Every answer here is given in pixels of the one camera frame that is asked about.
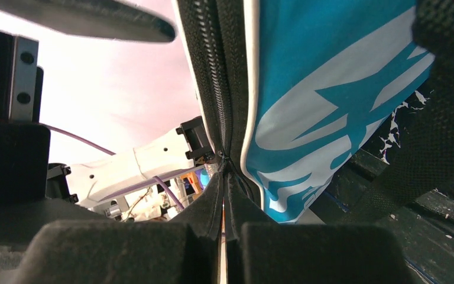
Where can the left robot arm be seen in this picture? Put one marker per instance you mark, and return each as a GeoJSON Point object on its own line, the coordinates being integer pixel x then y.
{"type": "Point", "coordinates": [181, 150]}

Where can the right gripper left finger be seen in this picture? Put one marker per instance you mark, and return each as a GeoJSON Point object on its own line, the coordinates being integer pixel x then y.
{"type": "Point", "coordinates": [62, 243]}

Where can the blue racket bag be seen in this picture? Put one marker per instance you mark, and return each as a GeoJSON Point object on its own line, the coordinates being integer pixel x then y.
{"type": "Point", "coordinates": [291, 90]}

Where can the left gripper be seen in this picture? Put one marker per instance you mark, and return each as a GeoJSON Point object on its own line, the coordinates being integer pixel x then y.
{"type": "Point", "coordinates": [24, 142]}

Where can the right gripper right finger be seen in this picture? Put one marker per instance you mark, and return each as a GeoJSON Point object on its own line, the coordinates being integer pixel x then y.
{"type": "Point", "coordinates": [258, 250]}

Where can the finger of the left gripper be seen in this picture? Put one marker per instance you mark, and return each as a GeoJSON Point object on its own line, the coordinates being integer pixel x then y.
{"type": "Point", "coordinates": [119, 20]}

